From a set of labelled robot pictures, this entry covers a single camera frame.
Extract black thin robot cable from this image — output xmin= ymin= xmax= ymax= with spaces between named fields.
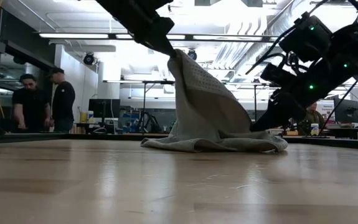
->
xmin=318 ymin=80 xmax=358 ymax=136

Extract grey microfiber towel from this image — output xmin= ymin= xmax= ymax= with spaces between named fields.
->
xmin=140 ymin=49 xmax=289 ymax=154

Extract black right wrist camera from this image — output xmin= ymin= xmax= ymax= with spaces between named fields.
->
xmin=260 ymin=62 xmax=291 ymax=88

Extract black aluminium table frame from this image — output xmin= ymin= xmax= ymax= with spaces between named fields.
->
xmin=0 ymin=132 xmax=358 ymax=152

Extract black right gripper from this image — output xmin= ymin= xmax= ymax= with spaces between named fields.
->
xmin=250 ymin=55 xmax=358 ymax=131

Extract black computer monitor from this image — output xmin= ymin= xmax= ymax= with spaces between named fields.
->
xmin=333 ymin=97 xmax=358 ymax=124
xmin=88 ymin=98 xmax=121 ymax=119

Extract black frame workstation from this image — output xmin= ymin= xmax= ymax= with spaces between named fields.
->
xmin=225 ymin=82 xmax=271 ymax=122
xmin=103 ymin=80 xmax=176 ymax=134

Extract white printed sign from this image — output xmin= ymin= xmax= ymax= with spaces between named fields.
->
xmin=317 ymin=100 xmax=336 ymax=121

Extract person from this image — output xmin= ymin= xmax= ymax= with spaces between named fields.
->
xmin=299 ymin=101 xmax=326 ymax=136
xmin=12 ymin=73 xmax=52 ymax=133
xmin=49 ymin=67 xmax=76 ymax=133

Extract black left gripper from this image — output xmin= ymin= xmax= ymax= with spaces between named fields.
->
xmin=96 ymin=0 xmax=178 ymax=58

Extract blue storage bins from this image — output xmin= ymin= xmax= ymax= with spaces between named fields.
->
xmin=121 ymin=111 xmax=142 ymax=134

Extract long ceiling light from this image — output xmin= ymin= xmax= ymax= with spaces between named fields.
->
xmin=38 ymin=32 xmax=110 ymax=40
xmin=115 ymin=33 xmax=186 ymax=40
xmin=192 ymin=34 xmax=263 ymax=42

